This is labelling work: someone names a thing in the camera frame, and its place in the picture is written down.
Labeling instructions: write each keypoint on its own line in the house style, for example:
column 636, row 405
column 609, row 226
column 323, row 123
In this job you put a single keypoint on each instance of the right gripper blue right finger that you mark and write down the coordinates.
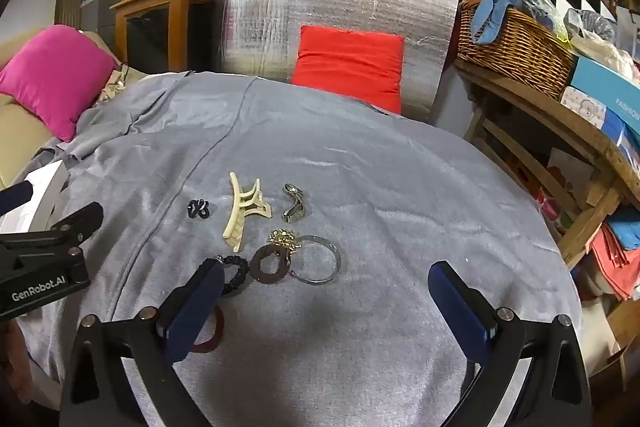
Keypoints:
column 469, row 316

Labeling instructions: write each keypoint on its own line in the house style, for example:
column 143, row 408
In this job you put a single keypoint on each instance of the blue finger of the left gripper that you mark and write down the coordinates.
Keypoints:
column 14, row 196
column 73, row 230

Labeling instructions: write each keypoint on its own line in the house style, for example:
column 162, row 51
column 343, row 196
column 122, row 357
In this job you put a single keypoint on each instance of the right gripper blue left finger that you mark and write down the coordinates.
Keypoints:
column 184, row 312

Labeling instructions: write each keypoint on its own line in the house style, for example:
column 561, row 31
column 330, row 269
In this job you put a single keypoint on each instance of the dark red hair elastic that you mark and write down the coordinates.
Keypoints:
column 214, row 341

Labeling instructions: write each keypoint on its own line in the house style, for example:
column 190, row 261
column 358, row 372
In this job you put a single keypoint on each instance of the gold cluster brooch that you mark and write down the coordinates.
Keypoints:
column 285, row 239

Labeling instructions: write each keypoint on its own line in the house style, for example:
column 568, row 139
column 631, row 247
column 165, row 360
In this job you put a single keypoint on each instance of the cream plastic hair claw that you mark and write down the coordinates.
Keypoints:
column 244, row 204

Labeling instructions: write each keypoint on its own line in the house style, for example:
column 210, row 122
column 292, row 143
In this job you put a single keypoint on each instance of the gold face metal wristwatch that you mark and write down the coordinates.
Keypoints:
column 297, row 211

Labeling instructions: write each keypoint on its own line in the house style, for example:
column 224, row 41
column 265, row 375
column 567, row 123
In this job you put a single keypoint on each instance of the silver metal bangle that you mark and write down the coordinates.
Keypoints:
column 317, row 260

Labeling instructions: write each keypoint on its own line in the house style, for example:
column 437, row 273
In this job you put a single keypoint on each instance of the white organizer box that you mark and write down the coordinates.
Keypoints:
column 33, row 216

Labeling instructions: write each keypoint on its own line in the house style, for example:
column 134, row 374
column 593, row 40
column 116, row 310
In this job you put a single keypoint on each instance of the beige leather sofa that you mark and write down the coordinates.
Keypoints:
column 22, row 133

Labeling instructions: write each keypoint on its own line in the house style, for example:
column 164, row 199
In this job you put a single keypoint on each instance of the magenta pillow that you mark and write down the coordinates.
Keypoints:
column 56, row 76

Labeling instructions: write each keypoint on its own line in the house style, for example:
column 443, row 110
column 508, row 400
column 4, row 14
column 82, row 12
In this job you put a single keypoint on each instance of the grey bed blanket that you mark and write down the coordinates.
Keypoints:
column 392, row 194

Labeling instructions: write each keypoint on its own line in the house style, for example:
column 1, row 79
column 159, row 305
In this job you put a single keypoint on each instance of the wooden shelf table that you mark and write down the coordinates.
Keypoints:
column 512, row 117

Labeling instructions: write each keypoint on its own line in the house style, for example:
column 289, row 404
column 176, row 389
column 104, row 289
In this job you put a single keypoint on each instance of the teal cardboard box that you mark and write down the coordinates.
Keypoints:
column 609, row 102

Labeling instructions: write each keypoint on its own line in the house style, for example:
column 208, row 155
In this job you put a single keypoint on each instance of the red cushion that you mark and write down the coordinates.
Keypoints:
column 364, row 65

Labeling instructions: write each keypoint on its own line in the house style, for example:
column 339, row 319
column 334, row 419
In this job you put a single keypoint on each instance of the wicker basket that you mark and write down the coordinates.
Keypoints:
column 523, row 51

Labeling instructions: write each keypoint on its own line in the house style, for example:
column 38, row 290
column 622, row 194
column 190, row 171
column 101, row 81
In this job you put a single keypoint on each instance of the silver insulation foil sheet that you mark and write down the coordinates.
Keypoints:
column 261, row 38

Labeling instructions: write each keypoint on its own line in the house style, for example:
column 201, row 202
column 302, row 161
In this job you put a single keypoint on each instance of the blue cloth in basket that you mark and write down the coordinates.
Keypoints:
column 489, row 16

